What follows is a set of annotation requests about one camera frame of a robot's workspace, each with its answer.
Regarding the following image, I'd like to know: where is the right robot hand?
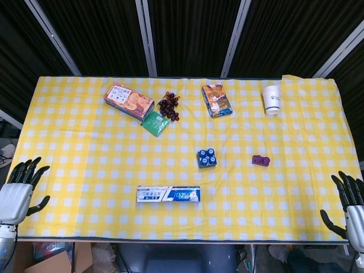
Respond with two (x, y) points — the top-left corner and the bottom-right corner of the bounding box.
(320, 170), (364, 253)

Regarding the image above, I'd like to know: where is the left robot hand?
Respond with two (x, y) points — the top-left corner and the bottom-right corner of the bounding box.
(0, 156), (51, 226)

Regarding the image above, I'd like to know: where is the purple toy block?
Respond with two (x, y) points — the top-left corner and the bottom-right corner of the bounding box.
(251, 154), (271, 168)

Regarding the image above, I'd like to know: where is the blue 2x2 toy brick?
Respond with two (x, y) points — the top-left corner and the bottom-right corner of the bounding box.
(197, 147), (219, 169)

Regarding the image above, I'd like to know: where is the cardboard box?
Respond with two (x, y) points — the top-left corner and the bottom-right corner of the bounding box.
(13, 242), (94, 273)

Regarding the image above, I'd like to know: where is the white paper cup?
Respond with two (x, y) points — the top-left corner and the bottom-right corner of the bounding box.
(262, 85), (282, 115)

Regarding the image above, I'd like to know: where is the orange biscuit box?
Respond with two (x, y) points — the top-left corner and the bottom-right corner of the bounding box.
(103, 82), (156, 122)

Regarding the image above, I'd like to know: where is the toothpaste box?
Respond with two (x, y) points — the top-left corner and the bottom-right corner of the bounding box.
(136, 185), (202, 204)

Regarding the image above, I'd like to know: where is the green gum box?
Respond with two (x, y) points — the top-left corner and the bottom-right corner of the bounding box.
(141, 111), (171, 138)

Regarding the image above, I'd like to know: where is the yellow checkered tablecloth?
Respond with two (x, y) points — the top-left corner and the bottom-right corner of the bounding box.
(6, 74), (364, 242)

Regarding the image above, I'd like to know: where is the dark blue chair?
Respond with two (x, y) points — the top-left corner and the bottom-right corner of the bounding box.
(118, 243), (237, 273)

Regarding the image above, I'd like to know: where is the orange and blue snack box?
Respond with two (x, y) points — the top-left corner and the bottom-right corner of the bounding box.
(201, 82), (234, 118)

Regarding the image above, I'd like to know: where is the bunch of dark grapes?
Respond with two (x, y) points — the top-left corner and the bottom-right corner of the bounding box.
(158, 91), (181, 122)

